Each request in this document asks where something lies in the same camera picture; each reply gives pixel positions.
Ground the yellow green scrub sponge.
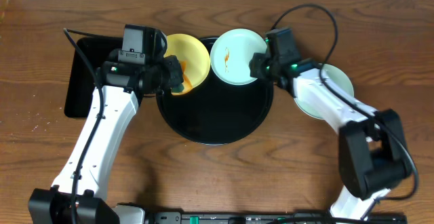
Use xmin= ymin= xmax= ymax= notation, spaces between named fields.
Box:
xmin=170 ymin=60 xmax=194 ymax=96

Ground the round black tray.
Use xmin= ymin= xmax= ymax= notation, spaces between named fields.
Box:
xmin=157 ymin=37 xmax=274 ymax=145

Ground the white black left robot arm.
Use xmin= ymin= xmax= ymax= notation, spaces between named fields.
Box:
xmin=28 ymin=24 xmax=183 ymax=223

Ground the black rectangular tray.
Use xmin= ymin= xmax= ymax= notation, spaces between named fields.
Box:
xmin=64 ymin=37 xmax=123 ymax=119

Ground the light green stained plate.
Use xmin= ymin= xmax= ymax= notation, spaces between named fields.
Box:
xmin=210 ymin=29 xmax=267 ymax=86

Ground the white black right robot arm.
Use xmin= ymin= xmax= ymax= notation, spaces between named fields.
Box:
xmin=249 ymin=29 xmax=417 ymax=221

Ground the yellow plate with sauce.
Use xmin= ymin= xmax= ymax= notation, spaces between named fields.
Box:
xmin=165 ymin=34 xmax=210 ymax=96

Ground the light green clean plate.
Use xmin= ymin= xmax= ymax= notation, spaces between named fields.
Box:
xmin=294 ymin=64 xmax=355 ymax=119

